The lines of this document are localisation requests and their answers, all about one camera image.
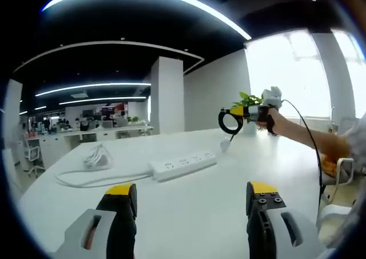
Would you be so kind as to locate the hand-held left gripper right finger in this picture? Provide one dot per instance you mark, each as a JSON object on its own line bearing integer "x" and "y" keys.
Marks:
{"x": 280, "y": 227}

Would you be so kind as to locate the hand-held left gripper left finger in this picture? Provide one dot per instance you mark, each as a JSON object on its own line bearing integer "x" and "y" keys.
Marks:
{"x": 77, "y": 236}

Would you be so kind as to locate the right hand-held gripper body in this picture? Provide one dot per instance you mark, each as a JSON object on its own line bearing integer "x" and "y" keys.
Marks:
{"x": 271, "y": 97}

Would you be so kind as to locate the white power strip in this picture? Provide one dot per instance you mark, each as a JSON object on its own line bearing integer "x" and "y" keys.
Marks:
{"x": 183, "y": 166}

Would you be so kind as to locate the white desk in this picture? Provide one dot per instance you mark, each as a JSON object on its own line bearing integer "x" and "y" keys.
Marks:
{"x": 186, "y": 193}

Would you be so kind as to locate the ceiling light strip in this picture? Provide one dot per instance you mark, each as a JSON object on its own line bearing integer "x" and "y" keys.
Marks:
{"x": 94, "y": 87}
{"x": 105, "y": 99}

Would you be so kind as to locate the person's right hand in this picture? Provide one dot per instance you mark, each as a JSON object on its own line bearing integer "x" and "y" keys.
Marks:
{"x": 270, "y": 121}

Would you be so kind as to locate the green potted plant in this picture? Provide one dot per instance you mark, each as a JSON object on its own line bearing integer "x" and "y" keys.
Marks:
{"x": 248, "y": 127}

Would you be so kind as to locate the bright window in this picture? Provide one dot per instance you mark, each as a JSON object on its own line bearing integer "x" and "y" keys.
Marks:
{"x": 286, "y": 76}

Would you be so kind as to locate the clear plastic bag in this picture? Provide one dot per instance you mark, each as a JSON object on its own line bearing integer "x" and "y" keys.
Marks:
{"x": 95, "y": 159}

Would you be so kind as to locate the orange cloth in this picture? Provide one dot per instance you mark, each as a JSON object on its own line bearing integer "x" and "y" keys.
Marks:
{"x": 331, "y": 164}

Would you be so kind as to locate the grey office chair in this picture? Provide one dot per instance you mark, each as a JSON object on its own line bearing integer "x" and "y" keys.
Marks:
{"x": 344, "y": 170}

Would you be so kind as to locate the person's own body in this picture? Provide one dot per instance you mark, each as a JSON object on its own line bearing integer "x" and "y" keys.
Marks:
{"x": 356, "y": 139}

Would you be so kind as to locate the white mesh office chair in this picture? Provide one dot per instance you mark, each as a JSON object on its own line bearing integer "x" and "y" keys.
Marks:
{"x": 32, "y": 153}

